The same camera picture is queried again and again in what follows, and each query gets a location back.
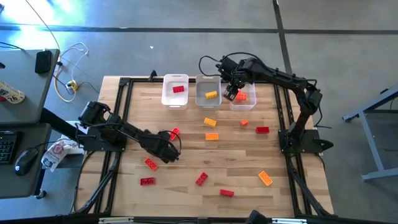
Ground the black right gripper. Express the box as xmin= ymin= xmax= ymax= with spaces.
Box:
xmin=217 ymin=55 xmax=250 ymax=102

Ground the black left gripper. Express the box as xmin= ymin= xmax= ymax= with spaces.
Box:
xmin=146 ymin=130 xmax=182 ymax=164

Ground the small red toy block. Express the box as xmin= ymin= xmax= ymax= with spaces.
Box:
xmin=169 ymin=127 xmax=182 ymax=142

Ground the clear plastic bin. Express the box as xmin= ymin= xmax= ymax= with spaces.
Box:
xmin=229 ymin=81 xmax=258 ymax=112

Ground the light grey plastic bin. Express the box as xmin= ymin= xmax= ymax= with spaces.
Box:
xmin=195 ymin=74 xmax=223 ymax=111

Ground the white plastic bin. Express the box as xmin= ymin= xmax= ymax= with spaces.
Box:
xmin=160 ymin=73 xmax=190 ymax=111

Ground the white bag with red print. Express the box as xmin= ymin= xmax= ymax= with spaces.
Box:
xmin=40 ymin=139 xmax=73 ymax=173

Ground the black computer mouse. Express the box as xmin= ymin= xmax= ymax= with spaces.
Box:
xmin=14 ymin=147 xmax=40 ymax=177

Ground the dark desk with keyboard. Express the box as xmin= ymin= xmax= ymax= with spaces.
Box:
xmin=0 ymin=122 xmax=52 ymax=200

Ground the black power brick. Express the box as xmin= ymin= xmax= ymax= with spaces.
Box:
xmin=34 ymin=50 xmax=53 ymax=75

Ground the black keyboard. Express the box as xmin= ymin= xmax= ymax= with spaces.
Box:
xmin=0 ymin=130 xmax=19 ymax=166

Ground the white printed paper package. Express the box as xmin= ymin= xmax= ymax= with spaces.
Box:
xmin=0 ymin=80 xmax=26 ymax=105

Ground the dark grey desk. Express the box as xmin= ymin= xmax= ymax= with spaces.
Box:
xmin=0 ymin=49 xmax=60 ymax=126

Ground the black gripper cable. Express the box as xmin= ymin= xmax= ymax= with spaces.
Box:
xmin=198 ymin=51 xmax=259 ymax=78

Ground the black aluminium table frame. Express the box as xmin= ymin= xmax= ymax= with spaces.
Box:
xmin=73 ymin=76 xmax=335 ymax=224

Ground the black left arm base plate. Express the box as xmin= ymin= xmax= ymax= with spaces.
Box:
xmin=76 ymin=124 xmax=127 ymax=153

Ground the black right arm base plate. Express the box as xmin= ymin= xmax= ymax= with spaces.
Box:
xmin=277 ymin=128 xmax=334 ymax=155

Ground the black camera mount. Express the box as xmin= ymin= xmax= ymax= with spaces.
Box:
xmin=246 ymin=209 xmax=269 ymax=224

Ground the white cable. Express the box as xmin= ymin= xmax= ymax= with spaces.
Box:
xmin=53 ymin=41 xmax=90 ymax=104

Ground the grey metal table frame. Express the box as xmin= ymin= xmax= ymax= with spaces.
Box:
xmin=341 ymin=86 xmax=398 ymax=183

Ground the thin black floor cable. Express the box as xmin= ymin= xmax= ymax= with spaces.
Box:
xmin=24 ymin=0 xmax=62 ymax=51

